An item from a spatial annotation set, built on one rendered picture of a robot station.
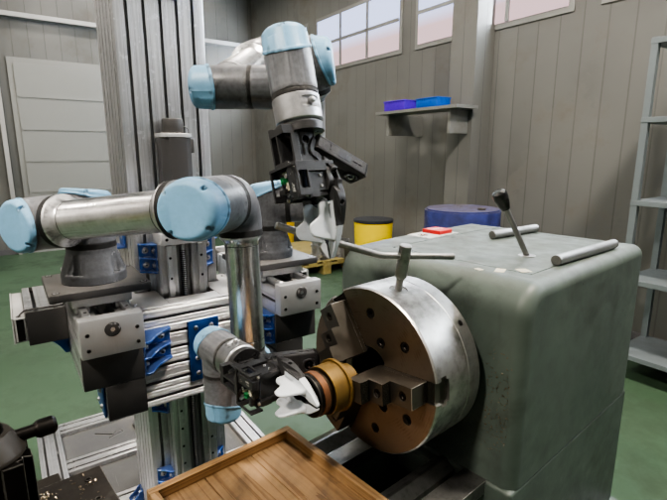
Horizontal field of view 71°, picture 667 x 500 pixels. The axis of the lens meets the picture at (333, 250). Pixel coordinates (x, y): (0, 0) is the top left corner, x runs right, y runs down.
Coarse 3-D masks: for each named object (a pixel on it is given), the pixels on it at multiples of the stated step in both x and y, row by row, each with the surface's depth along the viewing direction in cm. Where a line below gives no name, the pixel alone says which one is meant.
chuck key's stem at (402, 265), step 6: (402, 246) 82; (408, 246) 81; (402, 252) 82; (408, 252) 82; (402, 258) 82; (408, 258) 82; (396, 264) 83; (402, 264) 82; (408, 264) 83; (396, 270) 83; (402, 270) 83; (396, 276) 83; (402, 276) 83; (396, 282) 84; (402, 282) 84; (396, 288) 84
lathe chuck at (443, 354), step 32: (352, 288) 88; (384, 288) 85; (416, 288) 86; (320, 320) 97; (384, 320) 82; (416, 320) 78; (448, 320) 82; (384, 352) 84; (416, 352) 78; (448, 352) 78; (448, 384) 78; (384, 416) 86; (416, 416) 80; (448, 416) 80; (384, 448) 87; (416, 448) 81
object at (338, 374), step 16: (320, 368) 79; (336, 368) 79; (352, 368) 82; (320, 384) 76; (336, 384) 77; (352, 384) 79; (320, 400) 76; (336, 400) 77; (352, 400) 79; (320, 416) 78
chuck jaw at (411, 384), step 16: (384, 368) 83; (368, 384) 79; (384, 384) 77; (400, 384) 76; (416, 384) 76; (432, 384) 76; (368, 400) 79; (384, 400) 77; (400, 400) 76; (416, 400) 75; (432, 400) 77
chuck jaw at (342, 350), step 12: (336, 300) 92; (324, 312) 89; (336, 312) 87; (348, 312) 88; (336, 324) 86; (348, 324) 87; (324, 336) 86; (336, 336) 84; (348, 336) 86; (360, 336) 87; (336, 348) 83; (348, 348) 85; (360, 348) 86
